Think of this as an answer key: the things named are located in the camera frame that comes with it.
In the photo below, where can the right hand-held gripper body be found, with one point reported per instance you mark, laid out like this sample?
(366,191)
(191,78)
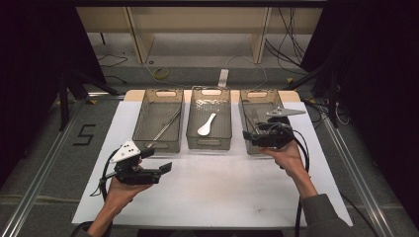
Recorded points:
(275,138)

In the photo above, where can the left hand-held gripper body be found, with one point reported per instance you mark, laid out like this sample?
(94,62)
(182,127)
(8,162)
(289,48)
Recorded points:
(138,177)

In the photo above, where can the grey clear bin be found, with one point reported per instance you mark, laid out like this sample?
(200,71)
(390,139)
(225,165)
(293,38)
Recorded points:
(154,118)
(217,131)
(260,98)

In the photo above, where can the metal chopstick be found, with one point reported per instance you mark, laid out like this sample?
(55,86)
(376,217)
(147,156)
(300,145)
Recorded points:
(164,129)
(166,124)

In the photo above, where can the white spoon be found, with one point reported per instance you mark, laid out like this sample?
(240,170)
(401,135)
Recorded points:
(205,129)

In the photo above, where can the person's right hand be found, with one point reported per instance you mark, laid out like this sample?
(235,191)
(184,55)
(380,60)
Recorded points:
(290,158)

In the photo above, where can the person's left hand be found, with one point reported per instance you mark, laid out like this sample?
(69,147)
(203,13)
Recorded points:
(120,194)

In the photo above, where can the white table mat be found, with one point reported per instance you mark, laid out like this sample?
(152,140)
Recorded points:
(210,197)

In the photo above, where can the white power strip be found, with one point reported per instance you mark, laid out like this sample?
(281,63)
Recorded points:
(223,78)

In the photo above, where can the black metal stand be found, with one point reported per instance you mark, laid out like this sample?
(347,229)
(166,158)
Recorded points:
(333,102)
(63,102)

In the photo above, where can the yellow tape roll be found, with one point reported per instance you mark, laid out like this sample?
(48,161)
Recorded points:
(161,73)

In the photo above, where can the dark curtain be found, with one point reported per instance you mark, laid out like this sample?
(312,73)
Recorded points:
(29,65)
(382,82)

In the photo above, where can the beige wooden shelf unit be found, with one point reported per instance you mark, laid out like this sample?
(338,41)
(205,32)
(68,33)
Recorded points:
(197,19)

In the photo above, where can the aluminium floor rail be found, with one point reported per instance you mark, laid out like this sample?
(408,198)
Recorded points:
(359,177)
(36,187)

